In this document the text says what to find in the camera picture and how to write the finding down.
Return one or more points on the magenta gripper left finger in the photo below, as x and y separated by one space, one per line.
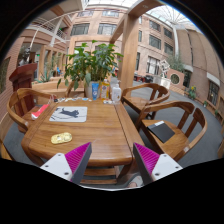
70 166

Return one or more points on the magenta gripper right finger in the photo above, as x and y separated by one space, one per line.
153 166

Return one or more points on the white mouse pad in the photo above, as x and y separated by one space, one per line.
69 114

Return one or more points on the yellow oval tray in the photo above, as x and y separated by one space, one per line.
61 138

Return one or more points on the black notebook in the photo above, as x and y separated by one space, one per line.
161 130

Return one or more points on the wooden table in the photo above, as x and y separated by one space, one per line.
108 128

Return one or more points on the wooden chair right near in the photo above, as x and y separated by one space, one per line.
190 129

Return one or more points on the wooden chair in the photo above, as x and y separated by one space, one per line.
21 104
190 129
156 94

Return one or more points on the red white package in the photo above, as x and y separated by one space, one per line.
35 115

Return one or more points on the wooden chair right far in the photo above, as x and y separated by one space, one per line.
156 94

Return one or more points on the wooden chair left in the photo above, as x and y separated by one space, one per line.
21 104

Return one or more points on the blue tube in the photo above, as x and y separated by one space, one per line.
95 87

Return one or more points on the white pump bottle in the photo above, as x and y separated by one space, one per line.
116 93

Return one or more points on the yellow bottle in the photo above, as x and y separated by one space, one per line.
105 89

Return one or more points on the dark wooden lectern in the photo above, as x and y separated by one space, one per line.
22 78

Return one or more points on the green potted plant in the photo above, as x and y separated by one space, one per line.
84 65

